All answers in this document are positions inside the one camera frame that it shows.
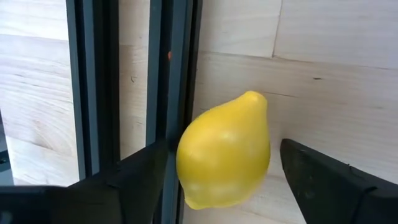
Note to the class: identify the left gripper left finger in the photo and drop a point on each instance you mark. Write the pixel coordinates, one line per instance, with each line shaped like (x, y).
(124, 193)

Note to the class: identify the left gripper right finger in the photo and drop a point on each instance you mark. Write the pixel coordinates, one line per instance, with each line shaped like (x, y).
(335, 196)

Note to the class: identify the yellow toy lemon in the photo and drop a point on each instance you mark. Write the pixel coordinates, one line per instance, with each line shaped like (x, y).
(224, 152)

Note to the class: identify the black aluminium table frame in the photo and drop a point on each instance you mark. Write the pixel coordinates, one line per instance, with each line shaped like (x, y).
(105, 77)

